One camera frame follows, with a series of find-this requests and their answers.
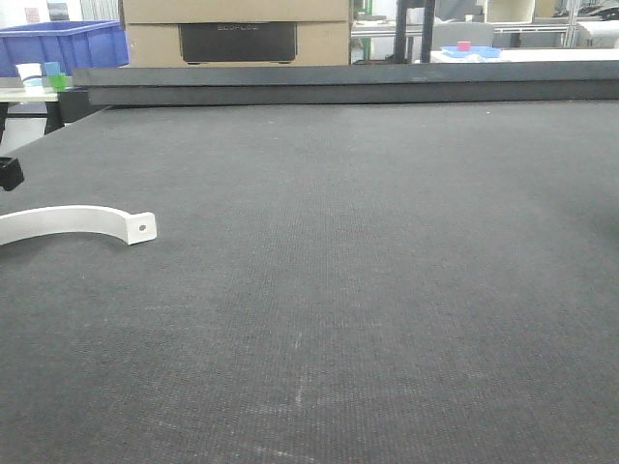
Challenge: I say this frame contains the white curved pipe clamp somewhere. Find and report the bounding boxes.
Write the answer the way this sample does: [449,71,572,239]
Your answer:
[1,205,158,246]

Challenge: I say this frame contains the black steel column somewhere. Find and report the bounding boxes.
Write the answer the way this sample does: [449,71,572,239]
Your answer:
[394,0,437,65]

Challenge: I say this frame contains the pink cube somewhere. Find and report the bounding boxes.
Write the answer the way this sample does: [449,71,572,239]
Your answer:
[457,41,471,52]

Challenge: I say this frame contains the blue tray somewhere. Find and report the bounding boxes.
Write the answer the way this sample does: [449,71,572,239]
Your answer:
[440,45,502,58]

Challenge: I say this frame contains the large cardboard box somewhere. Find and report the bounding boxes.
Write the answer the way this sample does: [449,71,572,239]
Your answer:
[119,1,352,68]

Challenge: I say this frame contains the blue plastic crate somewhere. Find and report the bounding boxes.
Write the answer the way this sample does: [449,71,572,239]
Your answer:
[1,20,130,77]

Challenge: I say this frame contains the black foam board stack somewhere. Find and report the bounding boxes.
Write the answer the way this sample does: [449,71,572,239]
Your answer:
[73,61,618,107]

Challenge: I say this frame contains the white paper cup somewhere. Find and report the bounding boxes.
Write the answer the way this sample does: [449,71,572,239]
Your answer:
[15,63,43,89]

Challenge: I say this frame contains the white table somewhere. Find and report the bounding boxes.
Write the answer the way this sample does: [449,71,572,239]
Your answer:
[430,47,618,64]

